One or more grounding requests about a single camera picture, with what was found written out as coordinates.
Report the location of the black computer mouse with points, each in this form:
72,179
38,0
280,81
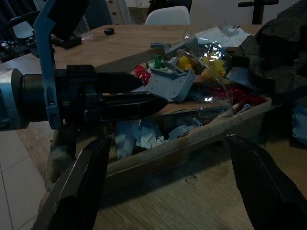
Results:
109,31

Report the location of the light wood table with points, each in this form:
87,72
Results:
192,203

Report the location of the black stand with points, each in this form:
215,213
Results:
259,9

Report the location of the clear bag of white parts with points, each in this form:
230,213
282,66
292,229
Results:
230,31

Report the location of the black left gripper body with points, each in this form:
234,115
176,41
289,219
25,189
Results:
76,95

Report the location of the dark patterned cloth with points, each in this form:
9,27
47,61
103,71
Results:
275,55

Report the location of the grey printed plastic part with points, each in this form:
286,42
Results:
168,81

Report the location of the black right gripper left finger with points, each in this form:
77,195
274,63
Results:
79,191

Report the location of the clear plastic wrapper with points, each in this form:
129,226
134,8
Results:
223,105

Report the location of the yellow printed packet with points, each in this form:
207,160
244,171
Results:
214,68

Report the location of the white shell chair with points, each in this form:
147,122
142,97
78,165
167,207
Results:
22,28
168,15

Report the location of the red plastic mesh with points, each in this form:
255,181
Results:
239,97

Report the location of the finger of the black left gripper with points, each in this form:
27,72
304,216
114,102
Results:
115,81
129,106

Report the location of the shallow cardboard box of trash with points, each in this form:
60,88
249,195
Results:
168,155

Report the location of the red plastic pieces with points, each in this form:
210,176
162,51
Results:
141,73

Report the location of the crumpled white tissue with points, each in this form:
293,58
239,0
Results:
148,137

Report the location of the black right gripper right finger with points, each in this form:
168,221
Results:
268,191

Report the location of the green plastic piece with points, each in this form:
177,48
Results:
158,60

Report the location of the round yellow plastic item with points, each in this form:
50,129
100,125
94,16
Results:
185,62

